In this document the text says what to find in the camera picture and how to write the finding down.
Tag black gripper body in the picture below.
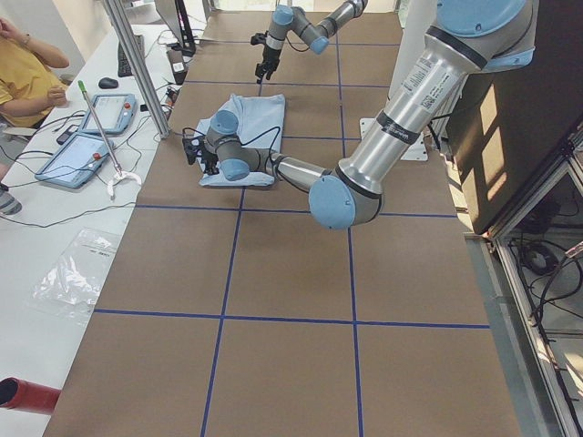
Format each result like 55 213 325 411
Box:
263 46 281 66
200 148 219 168

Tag light blue button-up shirt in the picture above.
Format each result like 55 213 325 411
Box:
199 94 286 187

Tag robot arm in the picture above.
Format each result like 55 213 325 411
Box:
251 0 368 84
198 1 538 229

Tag reacher grabber stick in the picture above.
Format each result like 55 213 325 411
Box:
77 80 142 200

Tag upper blue teach pendant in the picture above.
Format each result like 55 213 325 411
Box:
90 93 137 136

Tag blue teach pendant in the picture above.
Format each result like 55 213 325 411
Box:
90 93 137 136
35 133 109 189

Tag black keyboard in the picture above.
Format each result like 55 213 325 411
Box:
117 34 146 77

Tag black computer mouse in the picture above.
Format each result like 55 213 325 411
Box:
98 77 118 89

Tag lower blue teach pendant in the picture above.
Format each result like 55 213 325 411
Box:
35 133 109 189

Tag clear plastic bag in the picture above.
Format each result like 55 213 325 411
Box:
27 228 121 325

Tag person in yellow shirt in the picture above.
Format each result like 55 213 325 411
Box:
1 18 69 128

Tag red cylinder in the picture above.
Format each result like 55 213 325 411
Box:
1 377 61 415

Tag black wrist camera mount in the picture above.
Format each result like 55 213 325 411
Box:
181 127 205 165
250 31 268 46

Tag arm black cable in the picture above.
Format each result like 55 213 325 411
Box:
236 126 281 158

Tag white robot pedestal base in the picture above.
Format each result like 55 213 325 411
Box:
349 1 449 168

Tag aluminium frame post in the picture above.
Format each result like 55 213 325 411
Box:
103 0 170 139

